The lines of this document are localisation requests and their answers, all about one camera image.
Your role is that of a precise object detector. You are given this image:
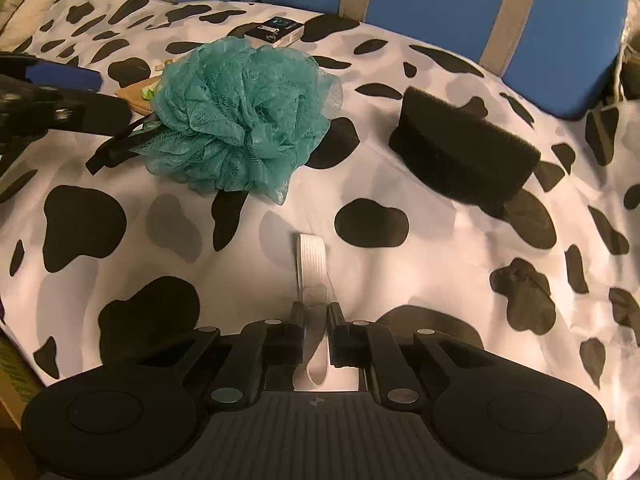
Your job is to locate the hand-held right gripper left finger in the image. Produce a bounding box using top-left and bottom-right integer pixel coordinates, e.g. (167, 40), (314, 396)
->
(127, 301), (307, 408)

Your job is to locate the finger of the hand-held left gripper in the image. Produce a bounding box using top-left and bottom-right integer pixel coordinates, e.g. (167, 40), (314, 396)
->
(0, 52), (104, 92)
(0, 76), (134, 142)

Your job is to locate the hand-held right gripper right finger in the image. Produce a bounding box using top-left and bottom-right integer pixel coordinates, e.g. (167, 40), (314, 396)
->
(326, 301), (501, 411)

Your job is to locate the white elastic band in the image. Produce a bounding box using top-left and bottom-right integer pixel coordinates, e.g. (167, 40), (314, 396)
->
(292, 233), (334, 389)

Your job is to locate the teal mesh bath pouf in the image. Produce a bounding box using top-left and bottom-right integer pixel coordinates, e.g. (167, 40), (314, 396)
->
(144, 36), (344, 207)

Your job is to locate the black tissue pack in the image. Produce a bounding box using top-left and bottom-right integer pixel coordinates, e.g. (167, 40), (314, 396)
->
(244, 16), (305, 49)

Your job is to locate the cow print blanket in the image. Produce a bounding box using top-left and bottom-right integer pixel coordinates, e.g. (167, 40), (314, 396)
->
(0, 0), (640, 461)

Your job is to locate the black foam sponge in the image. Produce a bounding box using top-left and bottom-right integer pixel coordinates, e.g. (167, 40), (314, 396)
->
(388, 85), (543, 207)

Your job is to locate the black strap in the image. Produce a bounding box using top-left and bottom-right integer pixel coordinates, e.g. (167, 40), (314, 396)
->
(85, 114), (168, 176)

